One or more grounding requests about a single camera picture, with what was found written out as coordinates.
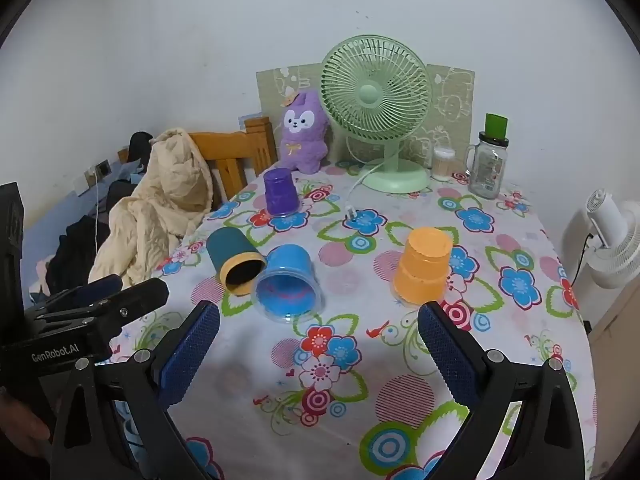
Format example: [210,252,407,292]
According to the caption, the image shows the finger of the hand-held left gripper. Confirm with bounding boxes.
[30,274,124,317]
[22,277,170,348]

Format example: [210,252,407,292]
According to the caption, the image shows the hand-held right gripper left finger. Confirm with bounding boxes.
[50,300,221,480]

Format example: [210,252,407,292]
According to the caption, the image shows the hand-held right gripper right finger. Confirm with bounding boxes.
[417,301,586,480]

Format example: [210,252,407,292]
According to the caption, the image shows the dark teal cup yellow rim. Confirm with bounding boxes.
[206,226,267,297]

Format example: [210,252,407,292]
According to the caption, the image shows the blue cup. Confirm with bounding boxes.
[251,244,324,322]

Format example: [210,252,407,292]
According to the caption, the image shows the orange cup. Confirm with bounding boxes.
[391,227,454,307]

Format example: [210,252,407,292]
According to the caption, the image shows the purple cup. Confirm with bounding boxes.
[263,168,301,217]

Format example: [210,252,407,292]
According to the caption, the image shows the person's left hand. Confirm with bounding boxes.
[0,389,52,457]

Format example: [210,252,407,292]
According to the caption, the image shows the dark clothes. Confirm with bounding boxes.
[46,216,112,292]

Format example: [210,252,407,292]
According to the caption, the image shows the beige blanket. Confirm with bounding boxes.
[89,127,214,287]

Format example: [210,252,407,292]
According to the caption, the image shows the floral tablecloth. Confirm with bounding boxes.
[107,162,599,480]

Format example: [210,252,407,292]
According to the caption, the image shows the black cloth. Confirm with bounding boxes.
[127,132,154,163]

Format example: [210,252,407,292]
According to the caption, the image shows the wooden chair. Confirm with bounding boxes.
[118,116,278,207]

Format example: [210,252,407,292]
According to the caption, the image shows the glass jar mug green lid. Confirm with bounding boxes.
[466,113,510,200]

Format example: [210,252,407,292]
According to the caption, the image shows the clear cotton swab container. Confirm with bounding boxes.
[431,146,456,182]

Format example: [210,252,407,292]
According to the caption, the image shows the white fan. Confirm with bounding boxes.
[562,189,640,291]

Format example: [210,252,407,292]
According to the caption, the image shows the purple plush toy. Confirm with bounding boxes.
[278,89,331,175]

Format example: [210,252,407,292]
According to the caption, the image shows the green patterned board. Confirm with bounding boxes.
[256,62,476,172]

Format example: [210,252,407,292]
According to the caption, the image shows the green desk fan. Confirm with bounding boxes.
[320,35,432,195]

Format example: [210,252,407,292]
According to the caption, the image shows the wall outlet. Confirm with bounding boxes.
[75,159,112,194]

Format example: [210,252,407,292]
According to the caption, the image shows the white fan cable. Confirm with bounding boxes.
[344,157,387,224]

